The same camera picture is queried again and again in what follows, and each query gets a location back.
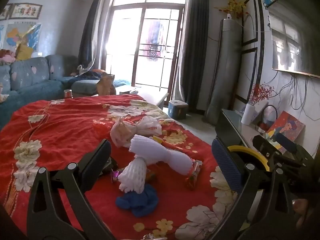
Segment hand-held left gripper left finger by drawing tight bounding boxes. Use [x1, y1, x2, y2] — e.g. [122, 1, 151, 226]
[27, 139, 115, 240]

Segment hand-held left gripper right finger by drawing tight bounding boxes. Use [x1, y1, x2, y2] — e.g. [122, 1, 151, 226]
[211, 137, 295, 240]

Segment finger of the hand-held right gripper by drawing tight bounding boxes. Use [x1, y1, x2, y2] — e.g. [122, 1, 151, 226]
[252, 134, 278, 158]
[274, 132, 313, 161]

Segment yellow round bin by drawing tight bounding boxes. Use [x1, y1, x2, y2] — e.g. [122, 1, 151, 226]
[229, 145, 270, 173]

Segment small white foam net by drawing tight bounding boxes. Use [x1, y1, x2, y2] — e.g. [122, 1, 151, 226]
[117, 156, 148, 193]

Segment white plastic bag orange print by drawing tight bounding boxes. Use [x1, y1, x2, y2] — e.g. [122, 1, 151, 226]
[110, 116, 163, 148]

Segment large white foam net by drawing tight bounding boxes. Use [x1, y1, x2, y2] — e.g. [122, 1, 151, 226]
[129, 134, 193, 176]

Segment person's right hand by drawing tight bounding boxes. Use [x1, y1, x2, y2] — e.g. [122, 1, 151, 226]
[292, 198, 317, 222]

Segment red picture book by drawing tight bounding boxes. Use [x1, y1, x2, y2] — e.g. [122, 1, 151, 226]
[265, 110, 306, 155]

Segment dark snack packet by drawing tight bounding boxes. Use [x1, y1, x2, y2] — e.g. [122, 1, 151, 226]
[99, 157, 118, 178]

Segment red foil snack wrapper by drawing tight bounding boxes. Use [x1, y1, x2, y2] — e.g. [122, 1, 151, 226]
[184, 160, 203, 189]

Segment white vase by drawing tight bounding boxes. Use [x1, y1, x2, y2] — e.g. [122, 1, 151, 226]
[241, 103, 256, 126]

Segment red floral blanket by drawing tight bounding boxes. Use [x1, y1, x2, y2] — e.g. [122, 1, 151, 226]
[0, 94, 240, 240]

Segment grey TV cabinet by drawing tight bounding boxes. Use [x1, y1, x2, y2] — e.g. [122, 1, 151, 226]
[215, 109, 275, 155]

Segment blue crumpled cloth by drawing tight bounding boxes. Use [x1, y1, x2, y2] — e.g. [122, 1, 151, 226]
[116, 184, 159, 218]

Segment brown paper bag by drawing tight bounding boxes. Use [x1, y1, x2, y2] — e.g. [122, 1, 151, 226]
[96, 72, 117, 96]

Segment blue storage stool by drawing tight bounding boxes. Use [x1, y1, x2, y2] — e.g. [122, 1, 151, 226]
[168, 100, 189, 121]

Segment dark blue quilt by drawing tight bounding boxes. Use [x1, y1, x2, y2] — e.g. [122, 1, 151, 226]
[62, 69, 130, 86]

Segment white coffee table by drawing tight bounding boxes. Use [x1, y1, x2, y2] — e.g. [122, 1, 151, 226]
[117, 85, 171, 111]

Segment grey standing air conditioner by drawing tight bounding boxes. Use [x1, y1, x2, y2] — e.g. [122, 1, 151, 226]
[205, 17, 244, 126]

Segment blue sofa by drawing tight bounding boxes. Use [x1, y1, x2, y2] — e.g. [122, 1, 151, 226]
[0, 54, 130, 128]

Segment glass balcony door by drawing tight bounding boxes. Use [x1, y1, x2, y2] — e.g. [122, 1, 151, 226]
[100, 0, 188, 96]

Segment dark grey curtain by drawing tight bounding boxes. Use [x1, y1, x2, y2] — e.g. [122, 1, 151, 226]
[172, 0, 211, 112]
[77, 0, 110, 71]

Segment hanging laundry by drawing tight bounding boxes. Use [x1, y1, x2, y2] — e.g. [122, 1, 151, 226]
[144, 20, 166, 62]

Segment yellow cushion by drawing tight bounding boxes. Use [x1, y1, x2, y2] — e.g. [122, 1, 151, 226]
[15, 42, 34, 61]

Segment pile of pink clothes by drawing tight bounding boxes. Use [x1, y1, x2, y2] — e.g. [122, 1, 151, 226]
[0, 49, 16, 66]

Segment colourful map poster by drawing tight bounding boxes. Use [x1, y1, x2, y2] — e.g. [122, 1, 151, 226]
[5, 21, 42, 53]

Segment yellow artificial flowers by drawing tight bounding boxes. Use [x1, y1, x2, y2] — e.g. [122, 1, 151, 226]
[219, 0, 251, 21]

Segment world map poster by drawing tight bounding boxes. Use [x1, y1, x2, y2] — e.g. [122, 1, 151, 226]
[0, 25, 6, 51]

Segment basket with black handle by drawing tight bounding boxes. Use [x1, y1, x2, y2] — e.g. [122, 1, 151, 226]
[257, 104, 278, 133]

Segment tangle of cables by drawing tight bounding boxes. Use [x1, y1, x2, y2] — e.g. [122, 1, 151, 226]
[275, 75, 320, 121]

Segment black wall frame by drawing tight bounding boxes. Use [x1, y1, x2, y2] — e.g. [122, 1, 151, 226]
[235, 47, 258, 103]
[241, 0, 258, 46]

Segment wall television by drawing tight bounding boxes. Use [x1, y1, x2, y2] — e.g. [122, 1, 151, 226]
[267, 0, 320, 79]

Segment framed wall picture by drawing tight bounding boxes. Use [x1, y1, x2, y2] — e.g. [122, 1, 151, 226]
[0, 4, 12, 21]
[11, 3, 42, 19]

